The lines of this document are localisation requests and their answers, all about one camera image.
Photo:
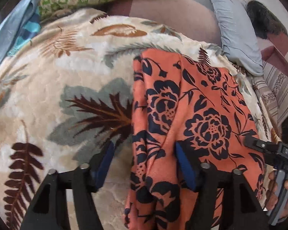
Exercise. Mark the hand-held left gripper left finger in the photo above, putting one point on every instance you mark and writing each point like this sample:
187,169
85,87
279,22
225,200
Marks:
105,165

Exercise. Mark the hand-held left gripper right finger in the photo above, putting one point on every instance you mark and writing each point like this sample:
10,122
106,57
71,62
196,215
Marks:
186,171

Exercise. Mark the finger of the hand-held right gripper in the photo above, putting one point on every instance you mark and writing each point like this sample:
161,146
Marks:
259,145

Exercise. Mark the orange floral garment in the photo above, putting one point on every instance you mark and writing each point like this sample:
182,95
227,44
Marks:
206,124

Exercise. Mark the striped floral bed sheet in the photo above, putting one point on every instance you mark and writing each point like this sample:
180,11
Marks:
278,86

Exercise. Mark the leaf-printed plush blanket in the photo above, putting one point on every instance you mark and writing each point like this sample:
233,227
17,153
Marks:
62,64

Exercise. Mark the light blue pillow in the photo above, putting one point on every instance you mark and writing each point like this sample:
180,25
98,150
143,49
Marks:
235,28

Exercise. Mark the dark furry object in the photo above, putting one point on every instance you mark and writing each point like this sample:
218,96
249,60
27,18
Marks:
264,19

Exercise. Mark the teal patterned cloth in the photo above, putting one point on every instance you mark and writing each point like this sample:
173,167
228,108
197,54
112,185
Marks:
31,28

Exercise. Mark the blue-grey cloth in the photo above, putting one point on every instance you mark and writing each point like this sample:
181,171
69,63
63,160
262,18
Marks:
9,28

